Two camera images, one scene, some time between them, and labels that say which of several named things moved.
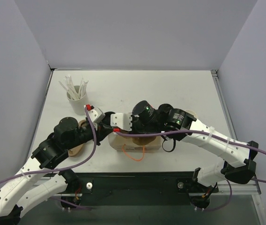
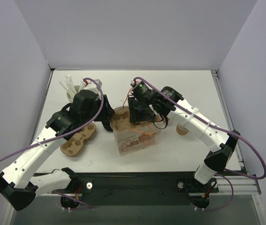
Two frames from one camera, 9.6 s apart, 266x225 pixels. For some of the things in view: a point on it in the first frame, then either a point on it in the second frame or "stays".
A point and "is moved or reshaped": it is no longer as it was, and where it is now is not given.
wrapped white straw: (69, 92) stays
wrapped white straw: (83, 87) stays
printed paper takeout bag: (122, 143) is moved or reshaped
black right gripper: (136, 129) to (136, 112)
